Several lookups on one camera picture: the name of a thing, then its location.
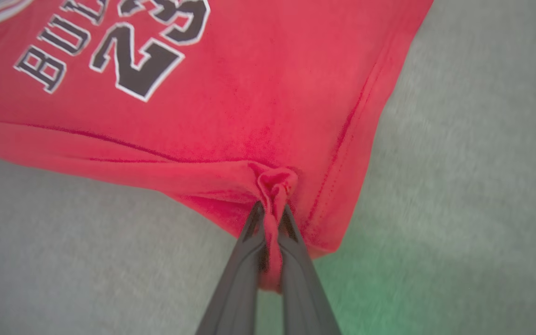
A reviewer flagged red basketball jersey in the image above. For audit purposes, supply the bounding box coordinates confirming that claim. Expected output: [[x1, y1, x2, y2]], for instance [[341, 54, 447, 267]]
[[0, 0, 434, 294]]

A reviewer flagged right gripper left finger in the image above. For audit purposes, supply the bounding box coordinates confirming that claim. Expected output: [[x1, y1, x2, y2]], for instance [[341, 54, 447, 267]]
[[196, 201, 267, 335]]

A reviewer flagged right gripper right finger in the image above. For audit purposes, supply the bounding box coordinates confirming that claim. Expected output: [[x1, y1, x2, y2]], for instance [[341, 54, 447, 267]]
[[277, 205, 342, 335]]

